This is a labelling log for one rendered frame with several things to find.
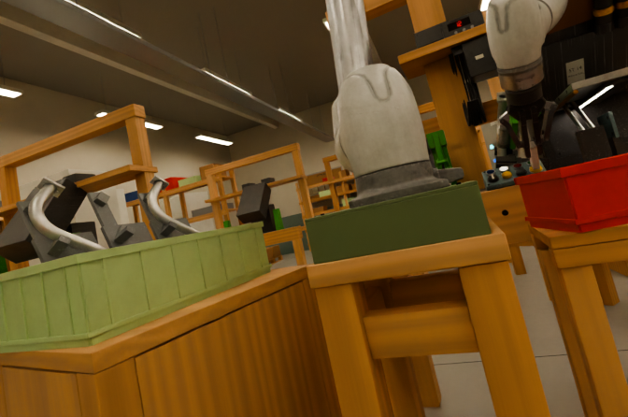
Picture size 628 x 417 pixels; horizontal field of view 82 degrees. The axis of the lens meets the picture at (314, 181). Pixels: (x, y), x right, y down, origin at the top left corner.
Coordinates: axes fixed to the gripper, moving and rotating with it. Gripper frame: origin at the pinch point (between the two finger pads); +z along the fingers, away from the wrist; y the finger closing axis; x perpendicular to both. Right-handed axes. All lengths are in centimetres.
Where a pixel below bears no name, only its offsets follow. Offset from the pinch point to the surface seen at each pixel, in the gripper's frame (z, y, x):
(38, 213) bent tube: -41, -113, -38
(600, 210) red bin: -6.1, 2.9, -32.0
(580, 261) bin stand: 0.4, -2.2, -37.0
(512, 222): 13.1, -8.9, -8.9
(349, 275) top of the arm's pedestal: -18, -38, -50
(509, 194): 7.1, -7.7, -4.7
